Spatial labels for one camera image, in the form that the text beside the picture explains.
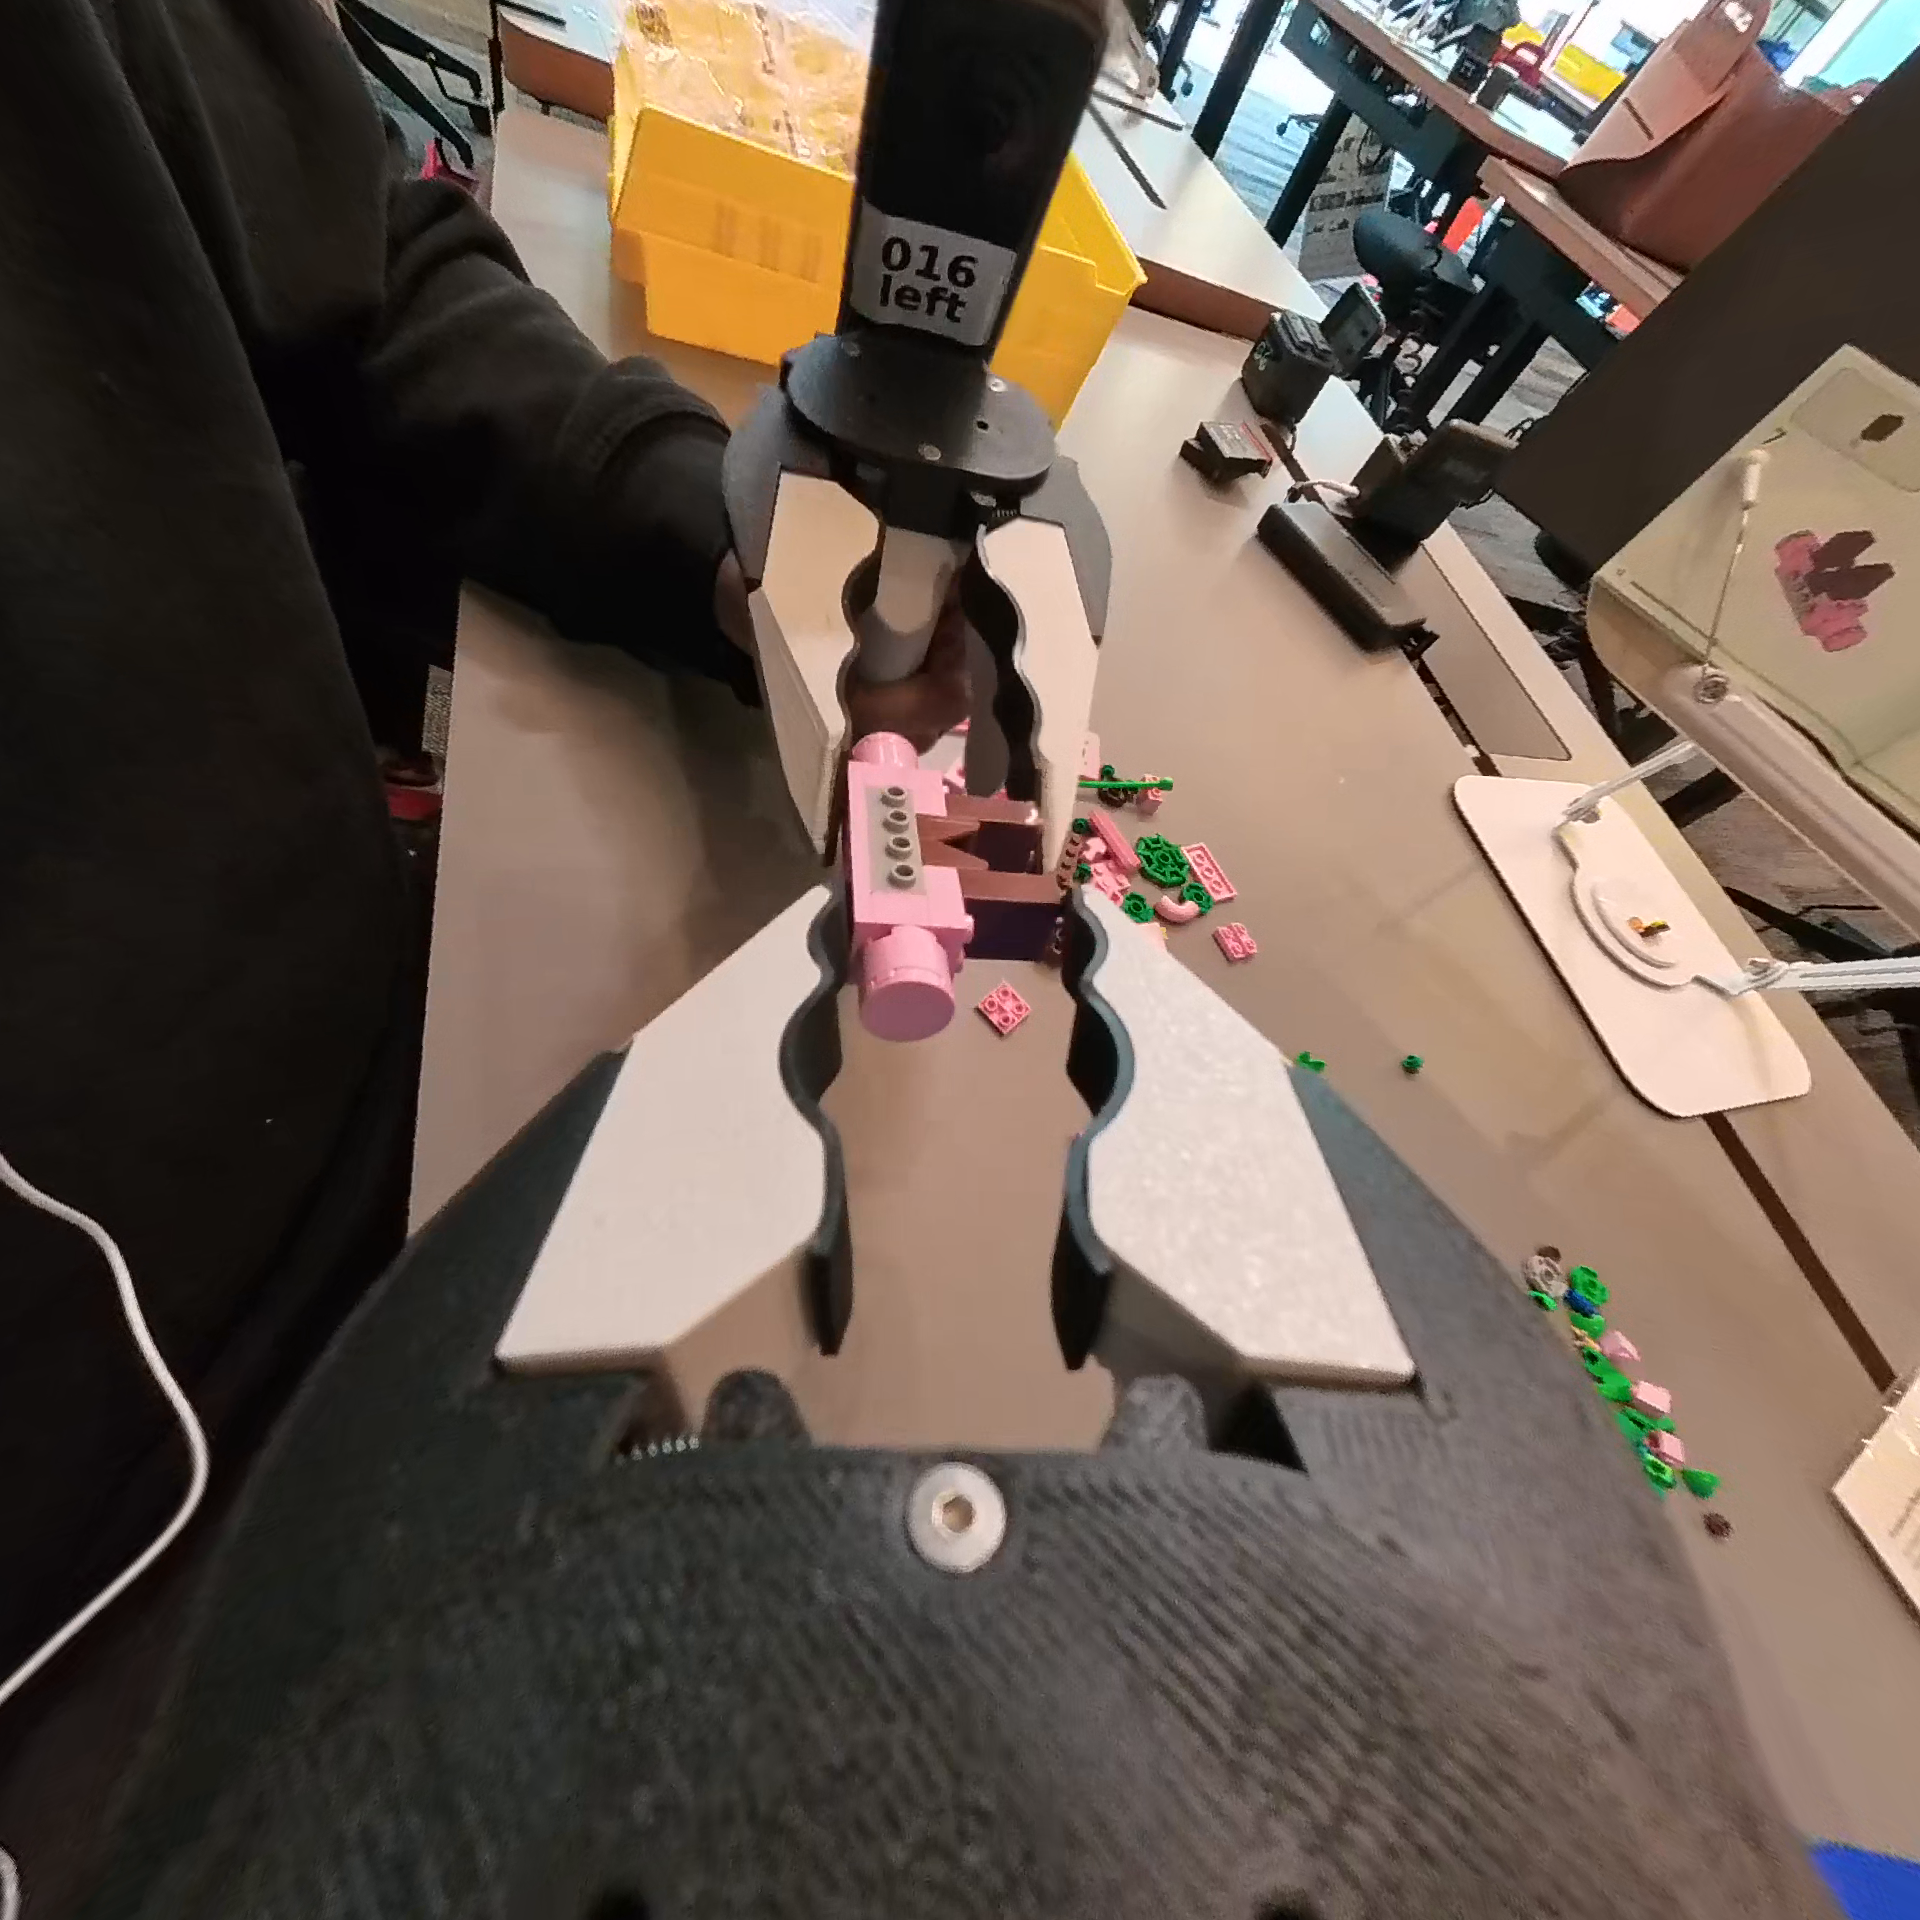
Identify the pink and brown brick assembly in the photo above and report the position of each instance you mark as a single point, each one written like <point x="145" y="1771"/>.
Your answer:
<point x="898" y="885"/>

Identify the small pink square plate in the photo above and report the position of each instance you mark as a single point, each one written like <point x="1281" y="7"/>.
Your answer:
<point x="1002" y="1008"/>

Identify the yellow plastic bin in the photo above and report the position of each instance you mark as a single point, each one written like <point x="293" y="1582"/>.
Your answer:
<point x="720" y="256"/>

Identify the person's left hand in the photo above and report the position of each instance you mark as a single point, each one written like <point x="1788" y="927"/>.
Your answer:
<point x="916" y="704"/>

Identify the white instruction booklet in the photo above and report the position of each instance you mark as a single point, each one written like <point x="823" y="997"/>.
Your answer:
<point x="1649" y="599"/>

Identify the small heap of mixed pieces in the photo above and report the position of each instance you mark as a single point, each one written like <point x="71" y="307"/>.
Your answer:
<point x="1649" y="1403"/>

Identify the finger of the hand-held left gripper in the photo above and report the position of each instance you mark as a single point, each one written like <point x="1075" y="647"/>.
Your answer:
<point x="1059" y="643"/>
<point x="803" y="632"/>

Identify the white paper sheet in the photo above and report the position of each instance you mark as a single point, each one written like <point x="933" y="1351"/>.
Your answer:
<point x="1893" y="1500"/>

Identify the black rectangular power bank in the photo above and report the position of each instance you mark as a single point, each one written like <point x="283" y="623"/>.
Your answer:
<point x="1337" y="570"/>

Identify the long wooden desk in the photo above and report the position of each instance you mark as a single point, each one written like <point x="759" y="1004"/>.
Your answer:
<point x="1424" y="68"/>

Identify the pile of pink green bricks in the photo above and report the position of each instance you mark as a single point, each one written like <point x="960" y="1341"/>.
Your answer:
<point x="1212" y="869"/>

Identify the person's left forearm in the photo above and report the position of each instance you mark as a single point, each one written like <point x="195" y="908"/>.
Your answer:
<point x="568" y="452"/>

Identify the black handheld device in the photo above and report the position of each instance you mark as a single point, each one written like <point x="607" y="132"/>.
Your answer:
<point x="1430" y="471"/>

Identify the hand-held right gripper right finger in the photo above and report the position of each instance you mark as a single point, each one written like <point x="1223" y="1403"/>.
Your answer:
<point x="1245" y="1201"/>

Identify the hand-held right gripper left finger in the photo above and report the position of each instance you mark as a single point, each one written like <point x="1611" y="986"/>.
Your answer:
<point x="674" y="1201"/>

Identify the clear bag of yellow parts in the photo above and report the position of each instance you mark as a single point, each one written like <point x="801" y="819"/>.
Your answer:
<point x="781" y="75"/>

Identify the person's black clothed body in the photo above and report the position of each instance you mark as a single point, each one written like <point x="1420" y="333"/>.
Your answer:
<point x="182" y="749"/>

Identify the black office chair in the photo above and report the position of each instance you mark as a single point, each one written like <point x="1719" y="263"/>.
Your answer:
<point x="1413" y="249"/>

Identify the black charger block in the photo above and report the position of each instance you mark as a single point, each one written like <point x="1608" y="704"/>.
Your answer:
<point x="1291" y="368"/>

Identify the white stand with metal arms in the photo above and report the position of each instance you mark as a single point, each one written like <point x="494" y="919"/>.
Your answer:
<point x="1697" y="1035"/>

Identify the blue plastic bin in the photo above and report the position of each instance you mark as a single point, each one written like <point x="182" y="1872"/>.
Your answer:
<point x="1875" y="1893"/>

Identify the small black flat box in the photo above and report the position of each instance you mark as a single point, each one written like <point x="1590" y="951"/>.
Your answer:
<point x="1224" y="452"/>

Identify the brown tote bag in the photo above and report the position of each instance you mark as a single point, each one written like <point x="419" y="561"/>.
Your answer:
<point x="1726" y="136"/>

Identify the dark divider panel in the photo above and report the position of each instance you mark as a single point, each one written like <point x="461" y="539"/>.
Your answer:
<point x="1726" y="376"/>

